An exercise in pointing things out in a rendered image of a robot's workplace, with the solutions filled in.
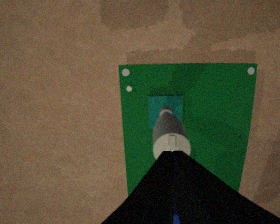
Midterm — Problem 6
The green circuit board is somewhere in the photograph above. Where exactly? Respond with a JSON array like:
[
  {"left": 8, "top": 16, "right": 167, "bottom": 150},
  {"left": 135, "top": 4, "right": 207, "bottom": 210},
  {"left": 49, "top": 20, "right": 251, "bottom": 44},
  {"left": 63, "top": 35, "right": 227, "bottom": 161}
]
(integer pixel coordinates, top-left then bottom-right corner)
[{"left": 119, "top": 62, "right": 257, "bottom": 197}]

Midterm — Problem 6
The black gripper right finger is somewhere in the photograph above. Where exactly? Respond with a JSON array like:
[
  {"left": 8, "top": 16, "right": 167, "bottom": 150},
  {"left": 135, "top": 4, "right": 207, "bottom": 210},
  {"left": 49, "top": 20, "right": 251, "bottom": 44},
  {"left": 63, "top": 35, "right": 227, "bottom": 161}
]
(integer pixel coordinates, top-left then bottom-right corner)
[{"left": 172, "top": 151, "right": 280, "bottom": 224}]

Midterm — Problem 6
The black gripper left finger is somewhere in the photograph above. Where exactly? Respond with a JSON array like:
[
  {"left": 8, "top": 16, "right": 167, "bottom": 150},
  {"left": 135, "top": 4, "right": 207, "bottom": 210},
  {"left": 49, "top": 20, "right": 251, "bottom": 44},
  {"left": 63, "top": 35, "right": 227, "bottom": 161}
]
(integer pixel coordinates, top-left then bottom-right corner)
[{"left": 101, "top": 151, "right": 175, "bottom": 224}]

